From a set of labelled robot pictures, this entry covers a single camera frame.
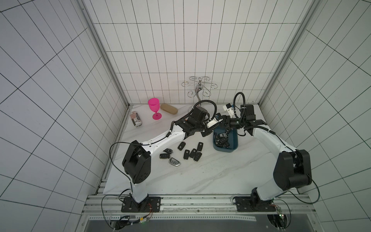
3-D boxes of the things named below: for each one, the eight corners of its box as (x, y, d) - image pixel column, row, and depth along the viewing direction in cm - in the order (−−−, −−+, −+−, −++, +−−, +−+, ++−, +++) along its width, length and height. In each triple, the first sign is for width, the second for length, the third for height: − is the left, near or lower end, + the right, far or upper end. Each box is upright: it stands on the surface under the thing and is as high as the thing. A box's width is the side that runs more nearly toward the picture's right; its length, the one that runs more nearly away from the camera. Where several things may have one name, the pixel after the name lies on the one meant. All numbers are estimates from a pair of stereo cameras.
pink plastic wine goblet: (150, 120, 111) (146, 107, 100) (152, 111, 117) (148, 97, 106) (161, 120, 111) (158, 107, 100) (162, 111, 117) (159, 97, 106)
